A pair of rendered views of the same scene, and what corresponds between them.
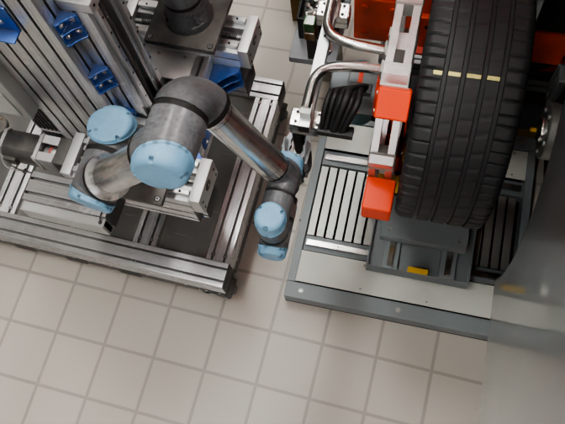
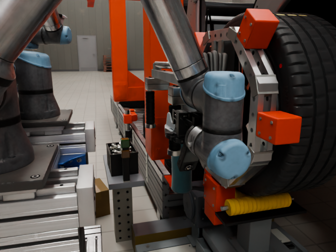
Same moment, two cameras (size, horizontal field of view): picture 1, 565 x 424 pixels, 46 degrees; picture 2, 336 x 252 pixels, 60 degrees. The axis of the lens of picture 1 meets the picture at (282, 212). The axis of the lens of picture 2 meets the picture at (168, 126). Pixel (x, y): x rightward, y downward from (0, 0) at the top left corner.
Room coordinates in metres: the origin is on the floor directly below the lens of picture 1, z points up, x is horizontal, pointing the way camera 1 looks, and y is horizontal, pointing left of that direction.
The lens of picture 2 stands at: (0.23, 0.47, 1.04)
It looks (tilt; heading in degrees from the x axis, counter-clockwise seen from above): 14 degrees down; 318
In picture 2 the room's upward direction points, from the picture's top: straight up
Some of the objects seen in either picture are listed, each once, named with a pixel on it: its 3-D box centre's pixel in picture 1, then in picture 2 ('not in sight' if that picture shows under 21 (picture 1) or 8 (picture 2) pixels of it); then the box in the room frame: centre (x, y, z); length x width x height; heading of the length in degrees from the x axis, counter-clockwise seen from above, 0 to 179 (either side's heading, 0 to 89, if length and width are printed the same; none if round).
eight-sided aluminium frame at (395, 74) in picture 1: (395, 92); (222, 107); (0.88, -0.38, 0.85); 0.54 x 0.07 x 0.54; 154
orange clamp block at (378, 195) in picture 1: (377, 198); (277, 127); (0.59, -0.25, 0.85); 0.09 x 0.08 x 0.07; 154
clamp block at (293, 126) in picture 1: (308, 122); (185, 94); (0.81, -0.12, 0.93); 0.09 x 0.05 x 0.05; 64
